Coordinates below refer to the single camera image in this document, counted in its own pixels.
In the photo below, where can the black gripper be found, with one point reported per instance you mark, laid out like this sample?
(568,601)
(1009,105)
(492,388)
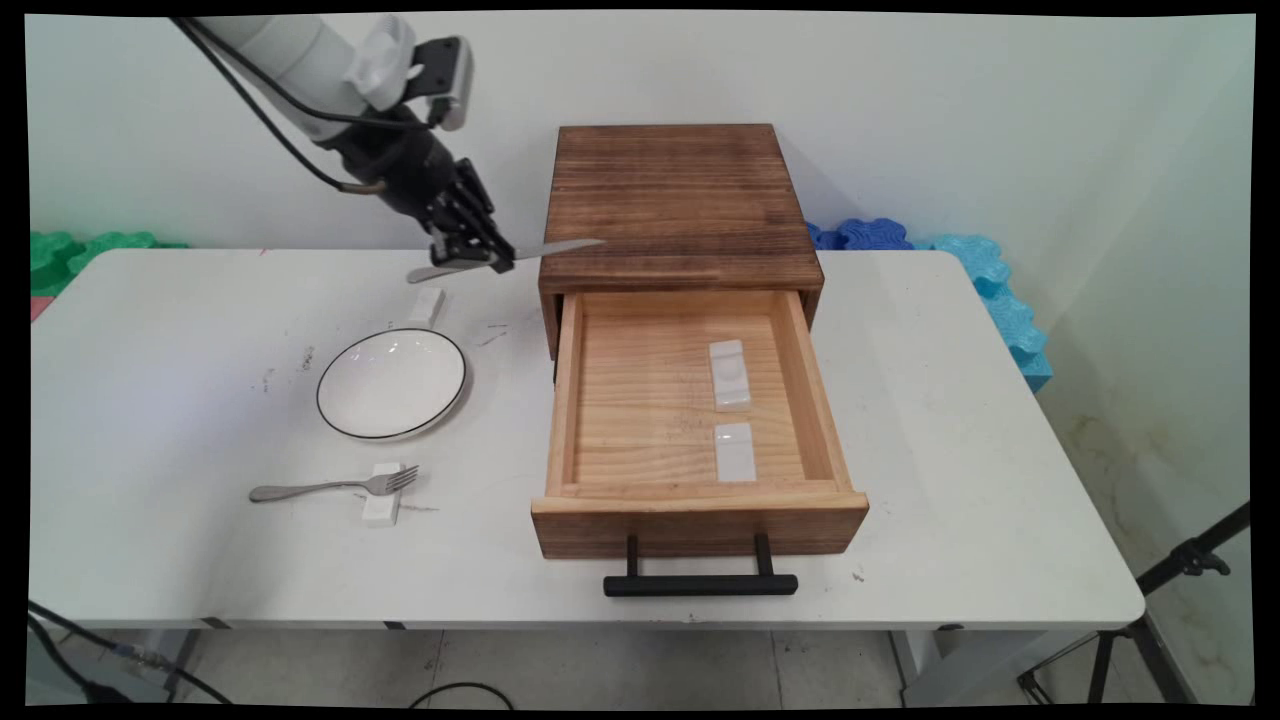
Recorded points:
(405,170)

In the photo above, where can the silver table knife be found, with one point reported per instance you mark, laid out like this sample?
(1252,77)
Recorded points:
(555,248)

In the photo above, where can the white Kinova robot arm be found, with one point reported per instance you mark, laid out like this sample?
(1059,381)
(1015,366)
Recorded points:
(290,60)

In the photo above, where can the white ceramic cutlery rest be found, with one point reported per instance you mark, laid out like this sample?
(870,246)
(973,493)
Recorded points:
(734,452)
(730,375)
(427,306)
(382,505)

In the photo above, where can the white plate with black rim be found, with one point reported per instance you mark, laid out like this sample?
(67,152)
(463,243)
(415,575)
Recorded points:
(392,383)

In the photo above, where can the dark brown wooden cabinet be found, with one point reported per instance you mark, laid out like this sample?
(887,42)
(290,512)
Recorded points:
(675,205)

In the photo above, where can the silver fork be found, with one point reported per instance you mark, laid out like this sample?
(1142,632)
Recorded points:
(335,485)

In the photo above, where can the light wooden drawer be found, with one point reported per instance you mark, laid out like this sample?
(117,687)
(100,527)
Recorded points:
(690,420)

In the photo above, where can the dark blue foam mat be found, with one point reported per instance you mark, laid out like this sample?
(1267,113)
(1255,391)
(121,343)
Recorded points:
(865,235)

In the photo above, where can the green foam mat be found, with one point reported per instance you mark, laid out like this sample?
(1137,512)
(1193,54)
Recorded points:
(60,255)

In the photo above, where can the red foam mat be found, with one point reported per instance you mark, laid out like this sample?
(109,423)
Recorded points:
(40,305)

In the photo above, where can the white table leg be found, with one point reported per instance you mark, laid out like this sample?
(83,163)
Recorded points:
(165,660)
(925,660)

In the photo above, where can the light blue foam mat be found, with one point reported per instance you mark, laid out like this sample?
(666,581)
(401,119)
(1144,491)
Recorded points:
(1005,300)

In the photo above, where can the black tripod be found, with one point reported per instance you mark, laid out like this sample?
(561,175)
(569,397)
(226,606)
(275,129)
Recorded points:
(1150,620)

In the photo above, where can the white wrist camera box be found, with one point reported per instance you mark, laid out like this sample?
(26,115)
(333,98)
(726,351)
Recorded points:
(448,80)

